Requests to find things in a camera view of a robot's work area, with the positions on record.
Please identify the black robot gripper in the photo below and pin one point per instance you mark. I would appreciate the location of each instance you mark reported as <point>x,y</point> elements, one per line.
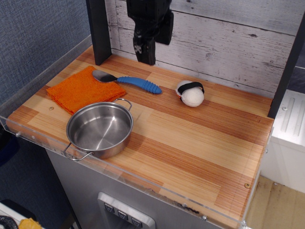
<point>153,23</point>

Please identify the white side cabinet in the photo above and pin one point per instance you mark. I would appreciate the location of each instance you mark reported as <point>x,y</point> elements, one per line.
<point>284,160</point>

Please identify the dark vertical post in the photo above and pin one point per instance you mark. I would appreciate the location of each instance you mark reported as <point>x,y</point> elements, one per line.
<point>98,22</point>
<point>288,70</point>

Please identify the dark left vertical post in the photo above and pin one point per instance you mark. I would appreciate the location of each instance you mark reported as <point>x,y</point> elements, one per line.
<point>98,22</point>

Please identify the orange folded cloth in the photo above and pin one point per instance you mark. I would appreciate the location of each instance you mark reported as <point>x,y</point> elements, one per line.
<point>82,89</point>

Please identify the blue handled metal spoon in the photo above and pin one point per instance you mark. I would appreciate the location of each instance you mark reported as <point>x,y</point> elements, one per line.
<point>104,77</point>

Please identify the grey cabinet with buttons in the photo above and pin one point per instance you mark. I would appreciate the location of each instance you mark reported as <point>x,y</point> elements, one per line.
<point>105,197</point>

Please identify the stainless steel pot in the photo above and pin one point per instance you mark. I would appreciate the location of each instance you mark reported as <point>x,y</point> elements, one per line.
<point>100,129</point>

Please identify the yellow object at corner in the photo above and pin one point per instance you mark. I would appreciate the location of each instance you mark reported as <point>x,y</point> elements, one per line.
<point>29,224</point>

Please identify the white plush ball toy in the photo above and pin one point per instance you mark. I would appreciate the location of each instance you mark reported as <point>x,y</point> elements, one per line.
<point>190,93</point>

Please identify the dark right vertical post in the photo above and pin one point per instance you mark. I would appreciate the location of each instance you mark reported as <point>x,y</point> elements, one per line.
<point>288,70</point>

